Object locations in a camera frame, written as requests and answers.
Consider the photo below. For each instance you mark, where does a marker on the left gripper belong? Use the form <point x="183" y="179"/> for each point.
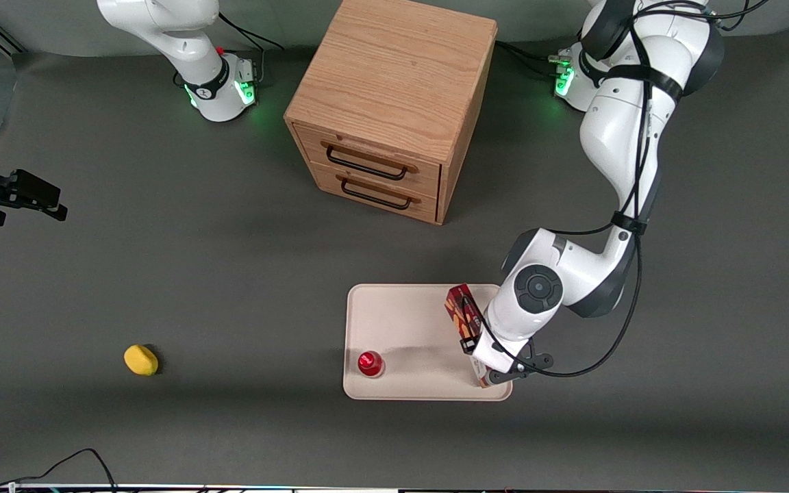
<point x="466" y="347"/>

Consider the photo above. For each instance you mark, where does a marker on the red cookie box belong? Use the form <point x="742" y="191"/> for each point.
<point x="459" y="311"/>

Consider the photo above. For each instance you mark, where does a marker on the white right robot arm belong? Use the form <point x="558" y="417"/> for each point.
<point x="182" y="41"/>

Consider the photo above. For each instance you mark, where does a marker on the pale pink plastic tray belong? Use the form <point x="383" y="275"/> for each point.
<point x="408" y="329"/>

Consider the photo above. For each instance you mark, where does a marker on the small red can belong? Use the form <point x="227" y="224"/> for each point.
<point x="370" y="363"/>

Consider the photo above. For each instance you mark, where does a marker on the narrow wooden drawer front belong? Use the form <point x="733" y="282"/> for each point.
<point x="381" y="198"/>

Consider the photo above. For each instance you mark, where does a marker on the yellow lemon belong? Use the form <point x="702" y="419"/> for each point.
<point x="140" y="360"/>

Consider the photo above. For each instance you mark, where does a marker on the dark grey table mat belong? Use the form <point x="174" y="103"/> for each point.
<point x="230" y="274"/>

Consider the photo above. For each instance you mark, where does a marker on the wide wooden drawer front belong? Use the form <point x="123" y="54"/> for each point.
<point x="374" y="147"/>

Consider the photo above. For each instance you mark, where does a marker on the wooden two-drawer cabinet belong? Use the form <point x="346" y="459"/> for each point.
<point x="394" y="68"/>

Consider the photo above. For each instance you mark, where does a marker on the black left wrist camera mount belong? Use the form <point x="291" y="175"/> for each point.
<point x="535" y="361"/>

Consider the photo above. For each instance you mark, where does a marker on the aluminium frame rail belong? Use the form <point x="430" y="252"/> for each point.
<point x="1" y="34"/>

